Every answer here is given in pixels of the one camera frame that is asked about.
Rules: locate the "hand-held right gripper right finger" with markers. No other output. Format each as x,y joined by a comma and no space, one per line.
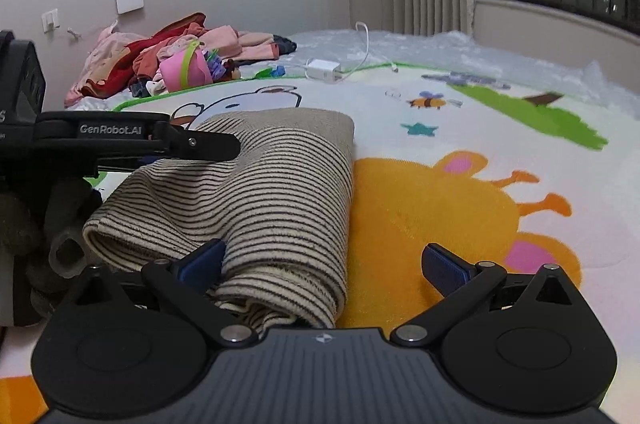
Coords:
445,269

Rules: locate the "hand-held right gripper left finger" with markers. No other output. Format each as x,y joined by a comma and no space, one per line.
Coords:
202,266

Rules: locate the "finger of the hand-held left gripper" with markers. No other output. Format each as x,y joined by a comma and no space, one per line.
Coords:
210,144

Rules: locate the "beige striped sweater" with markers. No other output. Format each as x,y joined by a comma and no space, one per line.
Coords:
280,204

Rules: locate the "pile of red pink clothes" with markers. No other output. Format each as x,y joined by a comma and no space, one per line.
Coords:
125,53

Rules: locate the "person's left hand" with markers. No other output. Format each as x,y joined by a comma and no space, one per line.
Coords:
55,224

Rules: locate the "cartoon print play mat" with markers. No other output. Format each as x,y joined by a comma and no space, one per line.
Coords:
450,204

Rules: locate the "small colourful toy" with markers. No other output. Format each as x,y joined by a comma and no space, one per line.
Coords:
222,66

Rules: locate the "pink toy bucket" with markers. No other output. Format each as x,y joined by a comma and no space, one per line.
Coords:
185,68

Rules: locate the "white charger block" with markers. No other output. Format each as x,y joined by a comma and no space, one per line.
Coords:
322,69

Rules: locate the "clear bubble wrap sheet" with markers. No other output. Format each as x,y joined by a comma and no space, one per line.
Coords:
525,53

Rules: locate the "white wall socket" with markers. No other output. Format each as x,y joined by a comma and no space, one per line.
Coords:
50,20

